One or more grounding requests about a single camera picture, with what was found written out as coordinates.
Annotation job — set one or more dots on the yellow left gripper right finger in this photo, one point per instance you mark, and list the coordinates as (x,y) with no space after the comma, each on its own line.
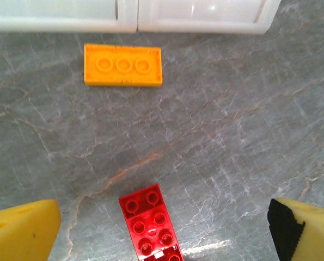
(314,239)

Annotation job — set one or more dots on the orange flat lego plate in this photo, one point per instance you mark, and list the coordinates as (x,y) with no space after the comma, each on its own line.
(151,76)

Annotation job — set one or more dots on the white plastic bin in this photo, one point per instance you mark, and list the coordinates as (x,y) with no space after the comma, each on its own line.
(205,16)
(55,16)

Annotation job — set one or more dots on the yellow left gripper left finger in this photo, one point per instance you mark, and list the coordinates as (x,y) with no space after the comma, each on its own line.
(14,233)

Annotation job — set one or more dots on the red lego brick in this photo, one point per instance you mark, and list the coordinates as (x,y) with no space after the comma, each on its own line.
(148,225)

